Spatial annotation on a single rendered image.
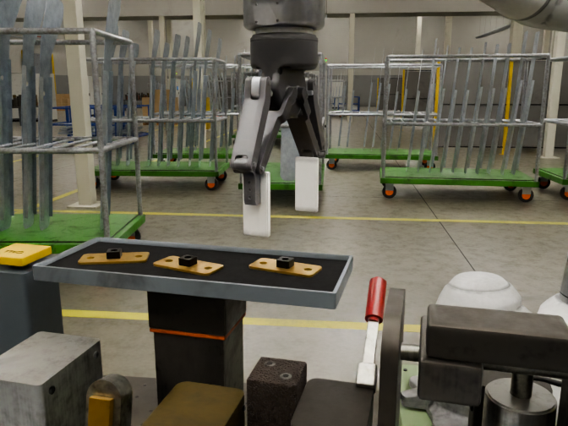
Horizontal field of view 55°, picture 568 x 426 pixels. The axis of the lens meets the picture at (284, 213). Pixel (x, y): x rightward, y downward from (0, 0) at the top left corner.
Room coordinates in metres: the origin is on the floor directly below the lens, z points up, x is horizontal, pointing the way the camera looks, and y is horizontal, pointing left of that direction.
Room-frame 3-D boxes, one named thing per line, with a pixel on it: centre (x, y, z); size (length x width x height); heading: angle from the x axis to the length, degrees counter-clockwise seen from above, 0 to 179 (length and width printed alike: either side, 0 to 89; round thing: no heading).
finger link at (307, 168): (0.70, -0.03, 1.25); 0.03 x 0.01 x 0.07; 65
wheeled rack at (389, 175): (7.22, -2.24, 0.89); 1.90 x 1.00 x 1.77; 81
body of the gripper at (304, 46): (0.64, 0.00, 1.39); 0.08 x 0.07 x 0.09; 155
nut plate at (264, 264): (0.64, 0.00, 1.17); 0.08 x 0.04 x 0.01; 65
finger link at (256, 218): (0.57, 0.03, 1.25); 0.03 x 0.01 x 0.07; 65
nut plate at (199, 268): (0.64, 0.12, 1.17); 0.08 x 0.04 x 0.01; 61
